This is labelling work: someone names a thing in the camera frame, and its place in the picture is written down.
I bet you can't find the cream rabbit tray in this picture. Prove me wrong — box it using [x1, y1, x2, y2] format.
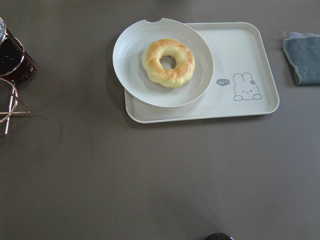
[124, 22, 280, 124]

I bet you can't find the glazed donut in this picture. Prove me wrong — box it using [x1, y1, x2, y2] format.
[142, 38, 195, 89]

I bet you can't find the tea bottle middle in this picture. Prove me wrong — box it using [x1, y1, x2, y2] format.
[0, 18, 38, 84]

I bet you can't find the white round plate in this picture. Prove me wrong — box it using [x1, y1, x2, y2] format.
[112, 17, 215, 108]

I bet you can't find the copper wire bottle rack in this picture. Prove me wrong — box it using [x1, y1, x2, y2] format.
[0, 16, 33, 137]

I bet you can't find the grey folded cloth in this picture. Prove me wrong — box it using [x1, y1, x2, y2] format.
[283, 32, 320, 85]

